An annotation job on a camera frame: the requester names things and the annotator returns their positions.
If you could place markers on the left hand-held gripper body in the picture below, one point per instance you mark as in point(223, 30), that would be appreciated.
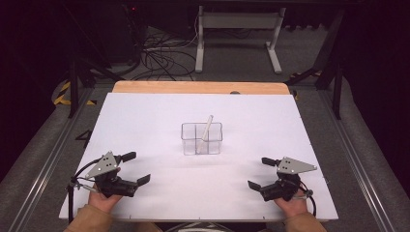
point(112, 185)

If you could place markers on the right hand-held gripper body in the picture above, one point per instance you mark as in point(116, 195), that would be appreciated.
point(286, 183)

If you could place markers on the clear plastic organizer box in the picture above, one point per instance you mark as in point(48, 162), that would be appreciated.
point(201, 138)

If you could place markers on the white pen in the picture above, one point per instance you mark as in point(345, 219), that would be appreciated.
point(205, 132)

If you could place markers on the person's left hand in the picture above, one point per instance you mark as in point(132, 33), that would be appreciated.
point(104, 202)

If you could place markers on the person's right hand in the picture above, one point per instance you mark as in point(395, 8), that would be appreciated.
point(291, 207)

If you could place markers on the metal chair base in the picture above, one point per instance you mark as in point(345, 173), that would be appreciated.
point(199, 227)

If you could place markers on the white board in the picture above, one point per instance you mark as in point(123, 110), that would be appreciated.
point(199, 106)

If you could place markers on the yellow black hazard tape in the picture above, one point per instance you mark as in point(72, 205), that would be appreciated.
point(61, 96)

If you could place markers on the black metal stand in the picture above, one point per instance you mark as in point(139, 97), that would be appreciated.
point(74, 83)
point(332, 71)

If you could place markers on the wooden table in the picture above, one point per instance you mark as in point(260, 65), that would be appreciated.
point(199, 87)

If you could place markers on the white metal stand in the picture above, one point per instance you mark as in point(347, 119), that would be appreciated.
point(240, 21)

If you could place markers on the aluminium rail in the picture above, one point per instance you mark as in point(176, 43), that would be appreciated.
point(354, 161)
point(48, 164)

